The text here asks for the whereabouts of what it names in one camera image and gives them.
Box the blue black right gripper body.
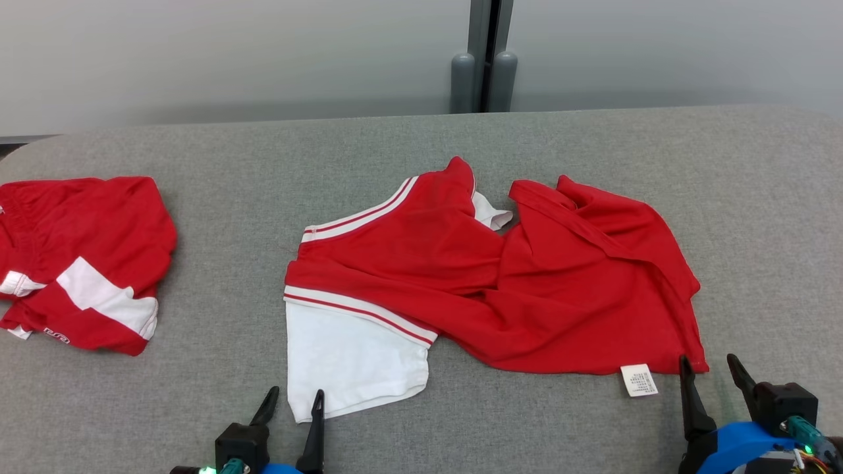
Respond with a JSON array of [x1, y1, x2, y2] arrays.
[[678, 421, 801, 474]]

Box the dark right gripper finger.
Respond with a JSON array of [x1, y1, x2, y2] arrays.
[[726, 354, 759, 410], [678, 355, 717, 443]]

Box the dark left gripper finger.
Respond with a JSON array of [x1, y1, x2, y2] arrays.
[[249, 386, 280, 429], [296, 389, 325, 474]]

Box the red white jersey shirt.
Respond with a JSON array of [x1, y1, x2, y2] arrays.
[[283, 156, 711, 424]]

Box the red white lettered shorts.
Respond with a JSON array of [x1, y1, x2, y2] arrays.
[[0, 175, 178, 357]]

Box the teal plug right camera cable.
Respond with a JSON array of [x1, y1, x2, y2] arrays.
[[786, 415, 842, 469]]

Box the grey rounded post foot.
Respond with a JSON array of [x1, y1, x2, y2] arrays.
[[450, 53, 476, 115], [488, 51, 518, 113]]

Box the dark grey partition post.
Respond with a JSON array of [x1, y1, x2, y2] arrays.
[[467, 0, 515, 114]]

